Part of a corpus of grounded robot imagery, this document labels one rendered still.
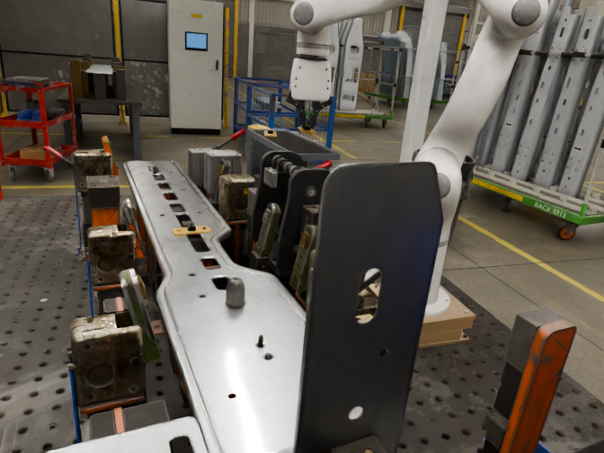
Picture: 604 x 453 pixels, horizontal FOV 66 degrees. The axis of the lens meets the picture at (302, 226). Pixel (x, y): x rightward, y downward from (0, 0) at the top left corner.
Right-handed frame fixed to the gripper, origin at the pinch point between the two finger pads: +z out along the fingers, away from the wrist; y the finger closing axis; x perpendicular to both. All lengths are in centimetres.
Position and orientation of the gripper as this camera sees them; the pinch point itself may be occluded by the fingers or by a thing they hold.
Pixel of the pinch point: (307, 119)
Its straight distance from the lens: 123.8
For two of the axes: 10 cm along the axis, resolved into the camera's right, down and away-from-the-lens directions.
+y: -9.8, -0.1, -1.8
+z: -0.8, 9.3, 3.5
